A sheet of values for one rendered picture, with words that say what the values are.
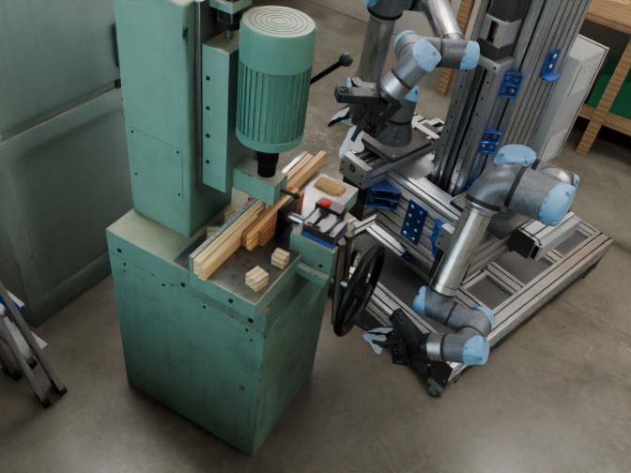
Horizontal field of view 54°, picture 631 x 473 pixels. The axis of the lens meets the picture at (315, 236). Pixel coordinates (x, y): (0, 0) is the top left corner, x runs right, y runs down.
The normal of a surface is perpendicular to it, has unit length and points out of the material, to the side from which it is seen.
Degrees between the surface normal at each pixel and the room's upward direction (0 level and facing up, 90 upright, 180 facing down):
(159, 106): 90
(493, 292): 0
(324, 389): 0
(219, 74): 90
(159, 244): 0
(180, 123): 90
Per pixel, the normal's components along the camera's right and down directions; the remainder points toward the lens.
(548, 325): 0.11, -0.73
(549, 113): -0.75, 0.38
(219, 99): -0.48, 0.55
